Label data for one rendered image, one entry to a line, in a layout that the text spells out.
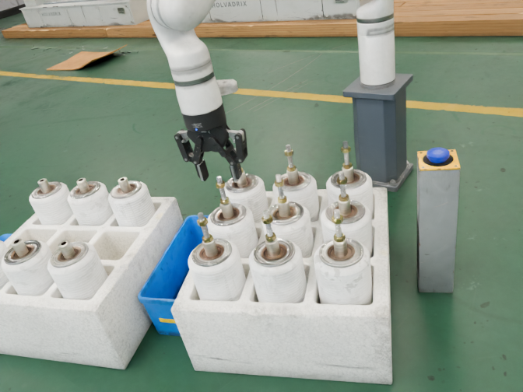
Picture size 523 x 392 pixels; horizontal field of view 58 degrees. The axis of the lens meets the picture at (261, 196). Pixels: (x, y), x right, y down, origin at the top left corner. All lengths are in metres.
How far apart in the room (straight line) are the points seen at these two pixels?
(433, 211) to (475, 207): 0.41
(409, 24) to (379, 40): 1.52
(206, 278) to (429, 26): 2.16
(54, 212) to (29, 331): 0.31
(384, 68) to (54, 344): 1.02
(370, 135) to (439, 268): 0.47
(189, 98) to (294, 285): 0.37
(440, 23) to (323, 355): 2.13
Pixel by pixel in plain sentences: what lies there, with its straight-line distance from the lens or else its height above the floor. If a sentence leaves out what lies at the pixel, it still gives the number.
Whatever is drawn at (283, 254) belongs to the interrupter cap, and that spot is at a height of 0.25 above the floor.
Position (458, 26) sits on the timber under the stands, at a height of 0.05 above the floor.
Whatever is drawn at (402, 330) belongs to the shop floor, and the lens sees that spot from 1.03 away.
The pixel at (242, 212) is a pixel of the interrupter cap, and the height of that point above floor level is 0.25.
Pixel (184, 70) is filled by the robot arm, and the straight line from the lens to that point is 0.80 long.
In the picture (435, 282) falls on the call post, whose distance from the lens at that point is 1.08.
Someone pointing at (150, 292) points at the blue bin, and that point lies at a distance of 1.09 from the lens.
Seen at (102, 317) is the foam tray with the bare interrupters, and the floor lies 0.15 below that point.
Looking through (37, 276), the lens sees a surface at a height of 0.21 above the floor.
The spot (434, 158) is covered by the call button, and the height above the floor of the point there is 0.33.
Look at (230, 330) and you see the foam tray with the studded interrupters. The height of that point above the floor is 0.13.
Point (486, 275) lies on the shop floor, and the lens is 1.16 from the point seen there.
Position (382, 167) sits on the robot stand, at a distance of 1.39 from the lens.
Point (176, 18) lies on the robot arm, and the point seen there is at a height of 0.65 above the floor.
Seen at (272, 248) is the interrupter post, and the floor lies 0.27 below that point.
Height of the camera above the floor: 0.78
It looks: 32 degrees down
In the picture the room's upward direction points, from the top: 12 degrees counter-clockwise
